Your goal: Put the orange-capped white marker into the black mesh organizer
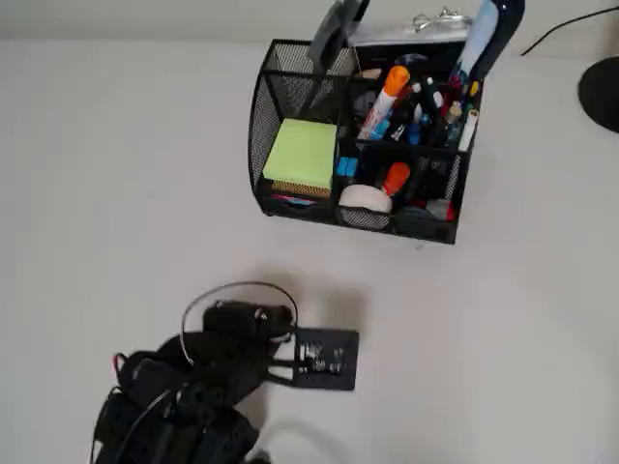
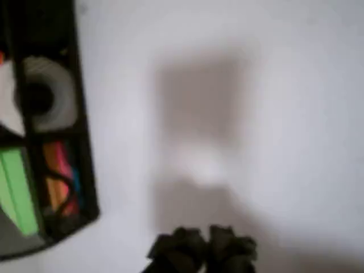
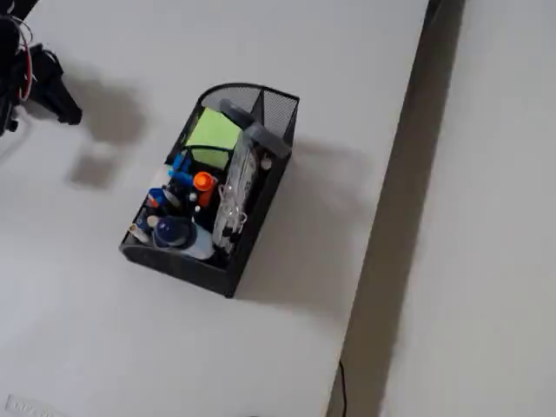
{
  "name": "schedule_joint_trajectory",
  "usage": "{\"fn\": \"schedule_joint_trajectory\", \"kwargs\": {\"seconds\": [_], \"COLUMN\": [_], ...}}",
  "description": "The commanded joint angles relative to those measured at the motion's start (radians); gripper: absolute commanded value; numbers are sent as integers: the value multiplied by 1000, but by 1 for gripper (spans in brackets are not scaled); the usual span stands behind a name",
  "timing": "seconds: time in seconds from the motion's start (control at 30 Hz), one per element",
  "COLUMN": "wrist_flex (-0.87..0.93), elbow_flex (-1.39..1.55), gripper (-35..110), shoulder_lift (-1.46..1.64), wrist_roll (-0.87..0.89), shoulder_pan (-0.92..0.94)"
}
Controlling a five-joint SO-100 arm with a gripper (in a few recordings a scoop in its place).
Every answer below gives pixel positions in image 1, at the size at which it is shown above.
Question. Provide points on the orange capped white marker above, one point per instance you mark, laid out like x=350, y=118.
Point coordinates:
x=384, y=104

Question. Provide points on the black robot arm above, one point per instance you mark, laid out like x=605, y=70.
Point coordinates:
x=217, y=435

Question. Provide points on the pink sticky notes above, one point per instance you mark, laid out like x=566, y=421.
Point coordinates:
x=292, y=201

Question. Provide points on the yellow dotted note pad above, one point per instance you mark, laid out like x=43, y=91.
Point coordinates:
x=300, y=189

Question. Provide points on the green sticky note pad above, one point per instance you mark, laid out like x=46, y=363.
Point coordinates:
x=300, y=150

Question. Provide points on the blue eraser block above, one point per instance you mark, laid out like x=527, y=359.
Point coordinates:
x=346, y=166

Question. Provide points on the orange capped glue stick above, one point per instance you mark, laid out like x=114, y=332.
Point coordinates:
x=396, y=176

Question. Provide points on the black mesh desk organizer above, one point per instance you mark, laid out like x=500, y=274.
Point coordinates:
x=435, y=229

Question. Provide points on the gray and red small stapler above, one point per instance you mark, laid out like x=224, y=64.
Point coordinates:
x=440, y=209

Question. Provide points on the beige eraser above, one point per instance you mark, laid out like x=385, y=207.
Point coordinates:
x=368, y=74

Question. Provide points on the white pen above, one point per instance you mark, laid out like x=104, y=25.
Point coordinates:
x=468, y=132

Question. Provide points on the clear plastic sleeve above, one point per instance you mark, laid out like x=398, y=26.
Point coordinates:
x=377, y=34

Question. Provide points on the black card with planet print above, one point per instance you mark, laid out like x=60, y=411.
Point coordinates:
x=425, y=53

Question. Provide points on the yellow tipped pen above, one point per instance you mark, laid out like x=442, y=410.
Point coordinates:
x=474, y=89

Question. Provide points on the silver binder clip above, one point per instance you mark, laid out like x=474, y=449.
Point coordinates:
x=425, y=20

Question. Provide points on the black round lamp base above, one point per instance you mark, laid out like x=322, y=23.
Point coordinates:
x=604, y=92

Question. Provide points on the black camera board mount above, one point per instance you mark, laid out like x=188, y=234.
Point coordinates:
x=350, y=357

